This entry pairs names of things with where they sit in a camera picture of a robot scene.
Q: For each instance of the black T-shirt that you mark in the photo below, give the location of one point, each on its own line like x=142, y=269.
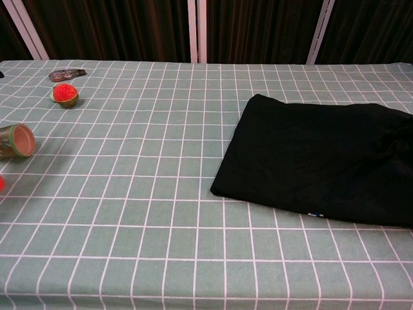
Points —
x=306, y=161

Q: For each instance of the dark brown pleated curtain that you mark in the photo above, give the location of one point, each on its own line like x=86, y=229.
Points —
x=9, y=42
x=371, y=29
x=113, y=29
x=258, y=29

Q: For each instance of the red ball in green shell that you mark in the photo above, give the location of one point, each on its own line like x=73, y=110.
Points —
x=64, y=94

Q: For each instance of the green paper cup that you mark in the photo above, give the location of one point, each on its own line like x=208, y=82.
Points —
x=19, y=142

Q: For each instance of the small red round toy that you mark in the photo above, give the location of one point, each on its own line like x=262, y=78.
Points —
x=2, y=184

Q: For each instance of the green white checked tablecloth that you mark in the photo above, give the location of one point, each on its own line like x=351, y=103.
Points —
x=129, y=226

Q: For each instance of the white slanted frame post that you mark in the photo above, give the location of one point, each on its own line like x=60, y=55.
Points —
x=27, y=32
x=320, y=32

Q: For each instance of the white upright frame post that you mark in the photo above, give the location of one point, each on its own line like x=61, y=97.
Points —
x=202, y=32
x=192, y=32

